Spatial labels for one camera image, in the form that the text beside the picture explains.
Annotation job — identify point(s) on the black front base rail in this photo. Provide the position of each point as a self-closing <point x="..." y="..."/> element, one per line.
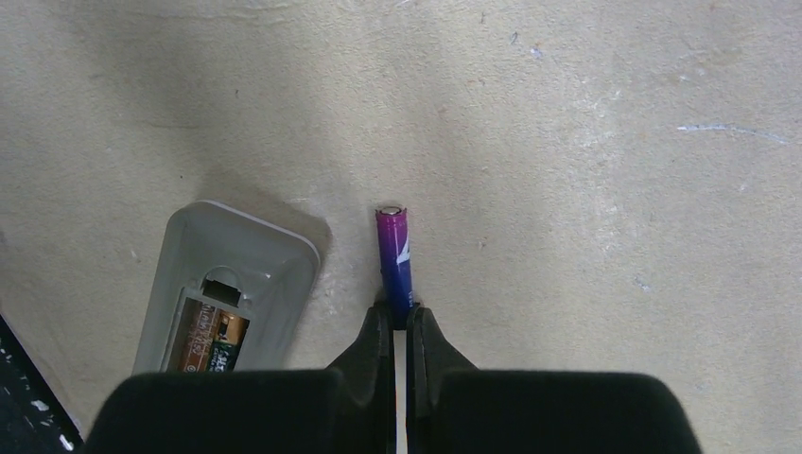
<point x="33" y="420"/>

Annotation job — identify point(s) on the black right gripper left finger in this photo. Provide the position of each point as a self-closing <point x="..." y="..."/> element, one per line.
<point x="345" y="407"/>

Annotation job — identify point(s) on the black green gold AAA battery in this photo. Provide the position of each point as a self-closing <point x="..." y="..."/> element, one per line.
<point x="226" y="343"/>

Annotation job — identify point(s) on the white universal AC remote control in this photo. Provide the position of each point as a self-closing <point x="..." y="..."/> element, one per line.
<point x="215" y="258"/>

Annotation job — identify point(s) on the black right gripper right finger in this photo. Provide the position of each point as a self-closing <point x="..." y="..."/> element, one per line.
<point x="455" y="407"/>

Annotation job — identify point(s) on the blue purple AAA battery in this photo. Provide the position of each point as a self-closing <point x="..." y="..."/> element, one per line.
<point x="393" y="241"/>

